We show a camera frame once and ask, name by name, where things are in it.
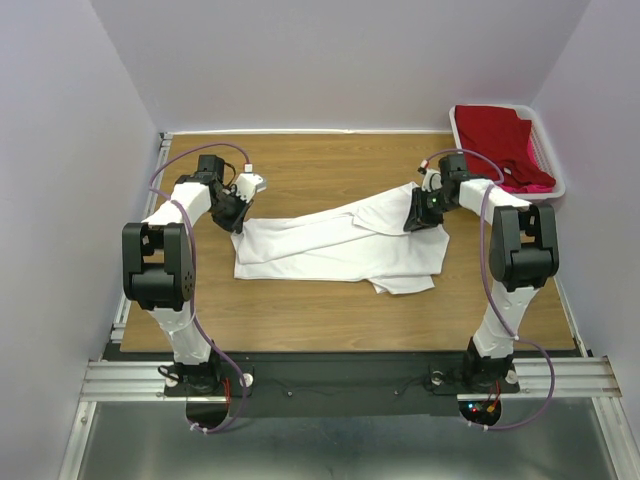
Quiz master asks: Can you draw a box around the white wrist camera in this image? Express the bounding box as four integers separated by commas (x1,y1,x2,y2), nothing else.
421,168,442,192
234,172,267,203

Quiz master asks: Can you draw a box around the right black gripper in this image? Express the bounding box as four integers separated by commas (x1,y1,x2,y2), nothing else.
401,185,457,231

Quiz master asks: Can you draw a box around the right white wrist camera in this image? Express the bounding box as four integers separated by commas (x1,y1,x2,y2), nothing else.
421,168,442,192

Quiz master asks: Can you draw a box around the white t shirt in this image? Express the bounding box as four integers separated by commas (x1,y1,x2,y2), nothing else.
232,182,449,295

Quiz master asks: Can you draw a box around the aluminium right rail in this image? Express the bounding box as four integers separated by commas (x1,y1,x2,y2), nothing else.
554,276,591,357

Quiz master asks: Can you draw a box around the white plastic basket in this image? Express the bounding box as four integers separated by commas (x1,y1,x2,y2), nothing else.
449,104,566,202

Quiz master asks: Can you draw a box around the aluminium front rail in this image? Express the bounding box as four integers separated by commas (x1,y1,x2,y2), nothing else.
80,357,621,402

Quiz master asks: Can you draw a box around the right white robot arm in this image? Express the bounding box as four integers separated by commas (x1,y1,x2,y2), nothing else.
404,149,559,390

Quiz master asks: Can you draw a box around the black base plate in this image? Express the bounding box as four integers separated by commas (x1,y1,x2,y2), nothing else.
102,351,521,419

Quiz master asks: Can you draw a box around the red t shirt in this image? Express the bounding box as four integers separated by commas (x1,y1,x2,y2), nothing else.
454,105,533,194

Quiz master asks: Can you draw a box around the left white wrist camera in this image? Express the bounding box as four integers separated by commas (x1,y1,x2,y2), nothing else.
234,172,267,203

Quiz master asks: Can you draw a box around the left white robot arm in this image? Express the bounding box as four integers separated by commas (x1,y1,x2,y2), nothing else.
122,155,266,394

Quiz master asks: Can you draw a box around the pink t shirt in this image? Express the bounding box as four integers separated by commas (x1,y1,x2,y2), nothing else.
519,138,555,194

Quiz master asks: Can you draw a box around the aluminium left rail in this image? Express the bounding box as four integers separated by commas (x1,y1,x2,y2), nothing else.
109,132,174,353

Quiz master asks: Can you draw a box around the aluminium rail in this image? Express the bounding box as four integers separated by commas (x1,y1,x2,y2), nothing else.
80,357,621,402
109,132,174,353
554,276,591,357

